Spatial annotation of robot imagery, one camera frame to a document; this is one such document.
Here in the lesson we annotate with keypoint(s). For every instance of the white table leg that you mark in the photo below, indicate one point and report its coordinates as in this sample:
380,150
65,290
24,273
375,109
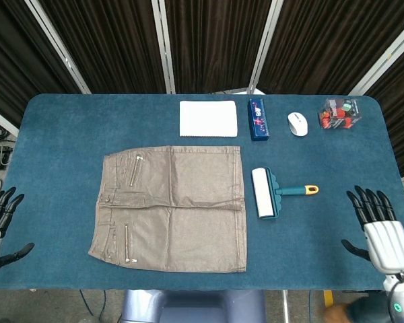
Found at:
285,306

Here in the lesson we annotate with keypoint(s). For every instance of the dark blue rectangular box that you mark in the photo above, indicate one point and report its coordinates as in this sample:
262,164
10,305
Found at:
258,121

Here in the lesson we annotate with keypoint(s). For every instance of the blue-grey robot torso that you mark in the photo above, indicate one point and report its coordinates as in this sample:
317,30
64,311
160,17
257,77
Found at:
192,306

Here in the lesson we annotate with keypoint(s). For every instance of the white spiral notebook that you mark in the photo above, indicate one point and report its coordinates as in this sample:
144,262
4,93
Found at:
208,117

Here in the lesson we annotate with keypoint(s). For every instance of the clear box with colourful items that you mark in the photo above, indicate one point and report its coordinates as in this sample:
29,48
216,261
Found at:
340,114

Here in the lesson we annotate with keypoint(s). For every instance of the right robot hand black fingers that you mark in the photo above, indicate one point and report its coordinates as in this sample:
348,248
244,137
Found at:
387,242

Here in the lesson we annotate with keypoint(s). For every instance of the dark folding screen panel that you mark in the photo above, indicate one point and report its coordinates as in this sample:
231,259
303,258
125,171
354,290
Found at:
111,43
215,43
326,43
17,57
400,101

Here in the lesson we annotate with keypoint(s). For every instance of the blue table cloth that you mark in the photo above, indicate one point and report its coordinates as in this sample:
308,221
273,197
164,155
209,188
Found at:
54,151

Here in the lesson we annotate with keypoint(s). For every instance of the brown skirt with zippers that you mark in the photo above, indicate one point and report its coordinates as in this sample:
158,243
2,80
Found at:
188,202

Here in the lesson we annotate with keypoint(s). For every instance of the brown rounded object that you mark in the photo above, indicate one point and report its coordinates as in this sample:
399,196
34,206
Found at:
336,313

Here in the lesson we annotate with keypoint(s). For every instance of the white computer mouse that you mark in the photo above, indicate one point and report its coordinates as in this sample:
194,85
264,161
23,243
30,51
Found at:
298,125

